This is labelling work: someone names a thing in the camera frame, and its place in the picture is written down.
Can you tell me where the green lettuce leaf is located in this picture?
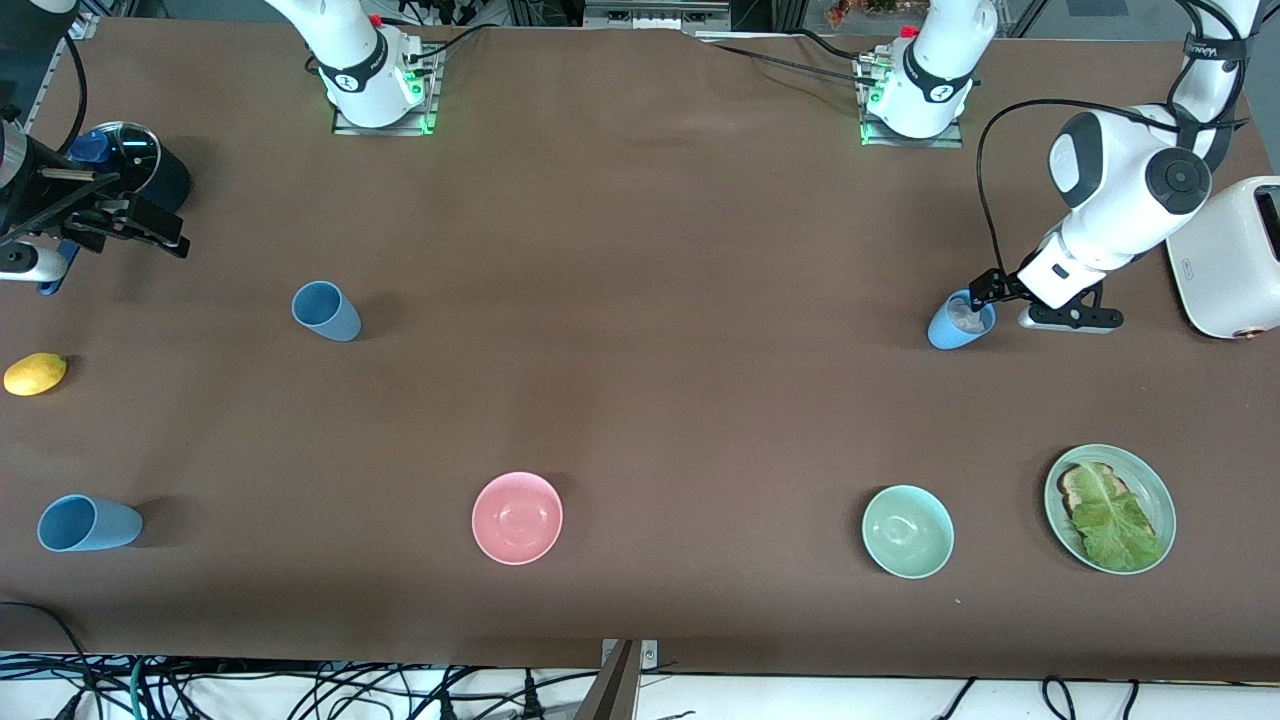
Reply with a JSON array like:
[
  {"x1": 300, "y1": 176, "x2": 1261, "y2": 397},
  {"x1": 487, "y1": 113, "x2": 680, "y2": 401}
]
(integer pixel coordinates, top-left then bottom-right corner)
[{"x1": 1070, "y1": 462, "x2": 1166, "y2": 571}]

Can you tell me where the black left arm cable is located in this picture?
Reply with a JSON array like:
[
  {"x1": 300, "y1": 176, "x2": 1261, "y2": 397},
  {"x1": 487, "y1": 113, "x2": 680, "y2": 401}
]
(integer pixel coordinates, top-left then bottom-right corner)
[{"x1": 978, "y1": 98, "x2": 1191, "y2": 286}]

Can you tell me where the mint green plate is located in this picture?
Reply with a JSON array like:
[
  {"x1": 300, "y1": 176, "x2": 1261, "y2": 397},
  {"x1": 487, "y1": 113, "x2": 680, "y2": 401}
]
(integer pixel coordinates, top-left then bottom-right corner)
[{"x1": 1044, "y1": 444, "x2": 1177, "y2": 575}]

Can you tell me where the blue plastic cup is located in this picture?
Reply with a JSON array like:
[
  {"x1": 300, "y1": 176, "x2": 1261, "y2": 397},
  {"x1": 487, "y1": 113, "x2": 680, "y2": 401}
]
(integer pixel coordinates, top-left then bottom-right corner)
[
  {"x1": 37, "y1": 495, "x2": 144, "y2": 553},
  {"x1": 927, "y1": 289, "x2": 997, "y2": 351},
  {"x1": 291, "y1": 281, "x2": 362, "y2": 343}
]

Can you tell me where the yellow lemon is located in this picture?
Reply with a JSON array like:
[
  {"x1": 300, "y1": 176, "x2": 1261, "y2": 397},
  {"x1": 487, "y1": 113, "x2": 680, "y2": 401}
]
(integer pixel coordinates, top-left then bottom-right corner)
[{"x1": 3, "y1": 352, "x2": 68, "y2": 397}]

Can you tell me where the metal camera stand bracket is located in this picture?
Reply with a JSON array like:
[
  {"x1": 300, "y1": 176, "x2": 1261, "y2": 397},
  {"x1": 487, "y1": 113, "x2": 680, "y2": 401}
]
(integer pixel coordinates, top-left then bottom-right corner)
[{"x1": 575, "y1": 638, "x2": 659, "y2": 720}]

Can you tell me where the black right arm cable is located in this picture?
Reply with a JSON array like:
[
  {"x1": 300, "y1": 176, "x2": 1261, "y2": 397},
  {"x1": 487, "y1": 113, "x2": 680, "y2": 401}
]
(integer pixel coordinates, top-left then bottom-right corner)
[{"x1": 62, "y1": 35, "x2": 93, "y2": 156}]

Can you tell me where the white toaster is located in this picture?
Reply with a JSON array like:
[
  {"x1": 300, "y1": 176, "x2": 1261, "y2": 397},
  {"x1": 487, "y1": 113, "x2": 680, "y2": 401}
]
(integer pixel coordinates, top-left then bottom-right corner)
[{"x1": 1165, "y1": 176, "x2": 1280, "y2": 341}]

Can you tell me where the pink bowl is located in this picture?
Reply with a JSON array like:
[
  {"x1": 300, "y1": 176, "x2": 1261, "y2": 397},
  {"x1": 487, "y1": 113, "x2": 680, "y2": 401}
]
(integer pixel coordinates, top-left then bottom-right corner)
[{"x1": 471, "y1": 471, "x2": 564, "y2": 566}]

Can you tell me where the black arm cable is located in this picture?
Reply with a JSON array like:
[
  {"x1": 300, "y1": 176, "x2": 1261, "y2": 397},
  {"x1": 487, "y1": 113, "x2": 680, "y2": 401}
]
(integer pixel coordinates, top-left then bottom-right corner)
[
  {"x1": 978, "y1": 98, "x2": 1191, "y2": 286},
  {"x1": 62, "y1": 35, "x2": 93, "y2": 156}
]

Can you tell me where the dark blue saucepan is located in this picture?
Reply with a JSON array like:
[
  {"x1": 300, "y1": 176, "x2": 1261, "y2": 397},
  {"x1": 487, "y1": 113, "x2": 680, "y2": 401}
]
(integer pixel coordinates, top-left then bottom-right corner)
[{"x1": 38, "y1": 122, "x2": 191, "y2": 297}]

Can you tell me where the grey power strip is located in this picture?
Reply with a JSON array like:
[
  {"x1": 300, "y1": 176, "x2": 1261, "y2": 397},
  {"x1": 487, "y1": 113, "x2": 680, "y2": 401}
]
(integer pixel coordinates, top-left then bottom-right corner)
[{"x1": 585, "y1": 0, "x2": 731, "y2": 31}]

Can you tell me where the mint green bowl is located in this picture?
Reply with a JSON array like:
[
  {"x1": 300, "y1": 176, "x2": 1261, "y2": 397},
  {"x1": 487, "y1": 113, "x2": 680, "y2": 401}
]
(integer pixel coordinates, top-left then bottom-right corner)
[{"x1": 862, "y1": 485, "x2": 955, "y2": 580}]

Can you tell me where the toasted bread slice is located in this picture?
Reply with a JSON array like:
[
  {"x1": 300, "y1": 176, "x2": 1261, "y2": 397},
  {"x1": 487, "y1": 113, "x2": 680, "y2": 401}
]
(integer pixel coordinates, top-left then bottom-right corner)
[{"x1": 1057, "y1": 463, "x2": 1161, "y2": 546}]

